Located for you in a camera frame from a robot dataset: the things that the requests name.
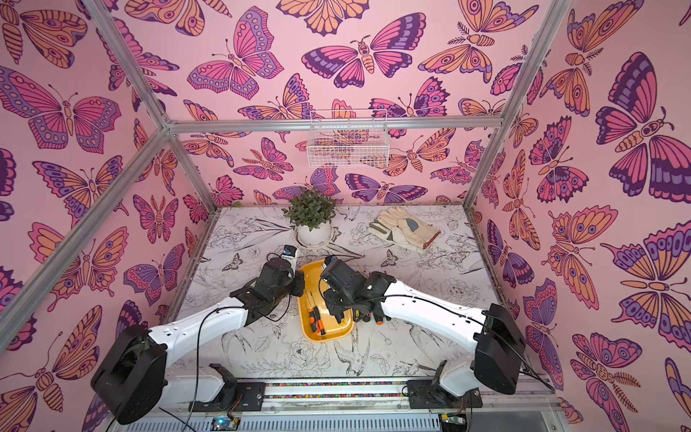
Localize yellow plastic storage tray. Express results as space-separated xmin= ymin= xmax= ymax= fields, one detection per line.
xmin=298 ymin=260 xmax=354 ymax=343

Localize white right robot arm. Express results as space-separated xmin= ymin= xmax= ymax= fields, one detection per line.
xmin=320 ymin=256 xmax=525 ymax=404

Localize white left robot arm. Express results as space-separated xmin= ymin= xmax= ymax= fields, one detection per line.
xmin=91 ymin=246 xmax=305 ymax=425

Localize white pot saucer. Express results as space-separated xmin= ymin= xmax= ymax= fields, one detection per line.
xmin=295 ymin=236 xmax=331 ymax=249

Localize white plant pot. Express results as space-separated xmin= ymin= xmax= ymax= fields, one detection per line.
xmin=296 ymin=221 xmax=332 ymax=243

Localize white green work glove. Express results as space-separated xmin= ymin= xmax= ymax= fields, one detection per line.
xmin=368 ymin=215 xmax=424 ymax=251

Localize green potted plant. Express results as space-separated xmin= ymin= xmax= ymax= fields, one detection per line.
xmin=283 ymin=190 xmax=337 ymax=230

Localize beige work glove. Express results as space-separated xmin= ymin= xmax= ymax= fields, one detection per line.
xmin=377 ymin=206 xmax=440 ymax=250

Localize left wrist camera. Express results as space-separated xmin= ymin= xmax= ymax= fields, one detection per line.
xmin=281 ymin=245 xmax=298 ymax=266

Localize white wire basket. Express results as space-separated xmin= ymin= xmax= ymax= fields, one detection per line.
xmin=304 ymin=110 xmax=390 ymax=168

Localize aluminium frame bars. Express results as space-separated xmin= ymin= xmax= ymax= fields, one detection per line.
xmin=1 ymin=1 xmax=572 ymax=348

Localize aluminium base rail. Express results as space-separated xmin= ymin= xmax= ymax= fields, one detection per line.
xmin=101 ymin=374 xmax=568 ymax=432

